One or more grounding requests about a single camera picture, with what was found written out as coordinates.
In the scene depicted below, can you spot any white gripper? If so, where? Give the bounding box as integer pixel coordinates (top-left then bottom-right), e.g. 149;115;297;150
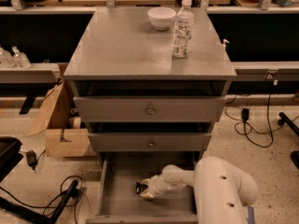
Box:
140;175;170;199

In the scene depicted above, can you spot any black rxbar chocolate bar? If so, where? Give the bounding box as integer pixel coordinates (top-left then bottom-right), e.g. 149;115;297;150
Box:
135;182;148;195

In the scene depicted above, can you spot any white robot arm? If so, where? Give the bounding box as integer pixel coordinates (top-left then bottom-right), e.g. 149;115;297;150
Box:
140;156;259;224

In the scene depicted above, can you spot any grey open bottom drawer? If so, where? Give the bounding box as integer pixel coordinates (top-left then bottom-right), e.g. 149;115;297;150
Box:
86;151;198;224

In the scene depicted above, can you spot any grey middle drawer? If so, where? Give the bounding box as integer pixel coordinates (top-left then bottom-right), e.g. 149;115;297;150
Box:
89;133;211;151

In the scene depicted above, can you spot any grey wooden drawer cabinet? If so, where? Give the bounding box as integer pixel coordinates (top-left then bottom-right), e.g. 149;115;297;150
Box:
64;7;236;161

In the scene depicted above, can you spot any grey top drawer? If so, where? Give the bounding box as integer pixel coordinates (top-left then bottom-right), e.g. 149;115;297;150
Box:
74;96;226;122

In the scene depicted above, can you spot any open cardboard box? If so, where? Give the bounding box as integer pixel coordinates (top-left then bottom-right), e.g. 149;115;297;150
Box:
27;83;95;158

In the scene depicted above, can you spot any black power adapter left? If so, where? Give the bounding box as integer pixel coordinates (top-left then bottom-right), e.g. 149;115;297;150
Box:
26;150;37;169

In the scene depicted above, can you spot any black power adapter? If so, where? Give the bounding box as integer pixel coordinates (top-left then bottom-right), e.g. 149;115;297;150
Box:
241;108;249;122
26;150;37;169

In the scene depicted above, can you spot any black power adapter right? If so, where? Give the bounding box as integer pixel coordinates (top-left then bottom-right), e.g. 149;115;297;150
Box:
241;108;249;122

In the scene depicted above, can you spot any black bin left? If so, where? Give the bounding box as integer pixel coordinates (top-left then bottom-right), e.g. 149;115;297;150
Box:
0;136;22;182

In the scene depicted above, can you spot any black stand base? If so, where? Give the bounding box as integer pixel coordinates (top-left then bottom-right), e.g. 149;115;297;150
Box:
0;180;81;224

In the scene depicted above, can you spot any black chair base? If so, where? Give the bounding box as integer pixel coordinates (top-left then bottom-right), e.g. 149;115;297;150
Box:
278;112;299;170

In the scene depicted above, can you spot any small white pump bottle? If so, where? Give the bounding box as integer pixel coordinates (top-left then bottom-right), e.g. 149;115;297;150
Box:
222;39;230;51

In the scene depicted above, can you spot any white ceramic bowl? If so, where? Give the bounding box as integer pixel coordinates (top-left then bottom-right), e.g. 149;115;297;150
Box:
148;7;177;31

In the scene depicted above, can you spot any clear plastic water bottle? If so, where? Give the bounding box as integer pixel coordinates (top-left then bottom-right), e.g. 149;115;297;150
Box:
172;0;194;58

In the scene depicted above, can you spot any clear sanitizer pump bottle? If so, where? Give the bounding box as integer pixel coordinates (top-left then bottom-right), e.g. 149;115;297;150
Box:
12;47;31;68

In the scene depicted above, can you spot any black cable on floor left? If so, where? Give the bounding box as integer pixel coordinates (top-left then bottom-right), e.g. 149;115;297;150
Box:
0;175;85;224

